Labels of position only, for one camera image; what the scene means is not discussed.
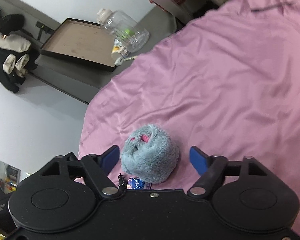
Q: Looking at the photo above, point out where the grey platform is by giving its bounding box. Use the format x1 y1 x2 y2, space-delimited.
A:
30 5 178 105

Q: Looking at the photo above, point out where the black and grey keychain toy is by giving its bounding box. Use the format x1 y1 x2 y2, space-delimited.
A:
117 173 127 190

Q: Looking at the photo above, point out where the grey fluffy plush toy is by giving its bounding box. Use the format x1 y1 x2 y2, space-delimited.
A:
120 124 181 184

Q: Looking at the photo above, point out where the yellow and white can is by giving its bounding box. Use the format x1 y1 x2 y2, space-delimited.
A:
111 44 127 61

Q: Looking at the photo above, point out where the blue patterned packet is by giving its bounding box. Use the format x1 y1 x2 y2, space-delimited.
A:
127 177 153 190

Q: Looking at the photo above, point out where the black hanging jacket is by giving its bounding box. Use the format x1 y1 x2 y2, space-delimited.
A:
0 14 40 94

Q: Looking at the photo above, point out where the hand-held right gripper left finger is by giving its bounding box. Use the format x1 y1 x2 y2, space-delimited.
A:
39 145 120 200

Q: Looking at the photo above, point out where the beige hanging garment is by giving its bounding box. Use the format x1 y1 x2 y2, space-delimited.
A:
0 34 32 78

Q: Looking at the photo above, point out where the clear plastic water jug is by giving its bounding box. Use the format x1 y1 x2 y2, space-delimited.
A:
97 8 150 53

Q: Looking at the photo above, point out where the brown shallow tray board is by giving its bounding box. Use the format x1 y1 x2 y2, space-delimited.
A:
40 17 116 73

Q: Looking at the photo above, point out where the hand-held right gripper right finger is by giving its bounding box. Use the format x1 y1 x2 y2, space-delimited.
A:
187 146 267 200

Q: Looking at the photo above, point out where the pink bed sheet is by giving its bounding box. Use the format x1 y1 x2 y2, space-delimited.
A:
74 0 300 240

